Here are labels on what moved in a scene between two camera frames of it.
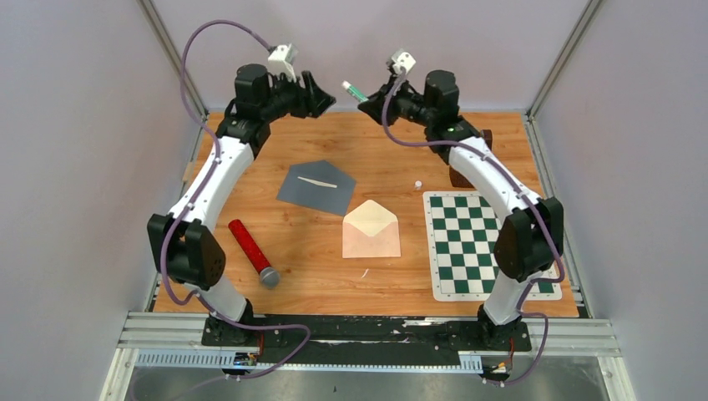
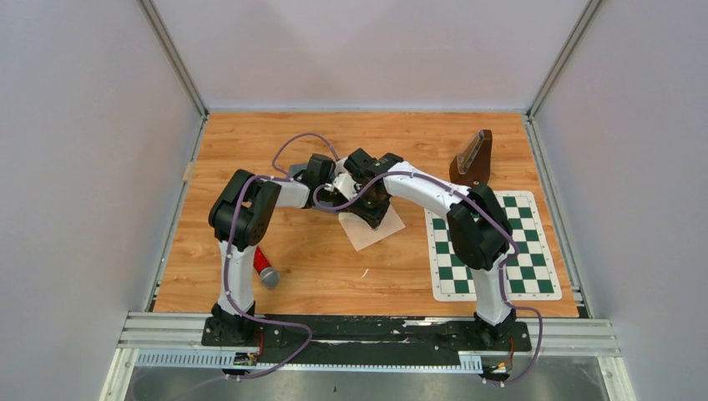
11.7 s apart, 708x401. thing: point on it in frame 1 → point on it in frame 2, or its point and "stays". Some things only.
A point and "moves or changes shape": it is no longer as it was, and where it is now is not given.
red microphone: [269, 276] stays
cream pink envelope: [371, 230] moves or changes shape
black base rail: [368, 339] stays
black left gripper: [311, 101] → [342, 201]
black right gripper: [376, 104] → [374, 216]
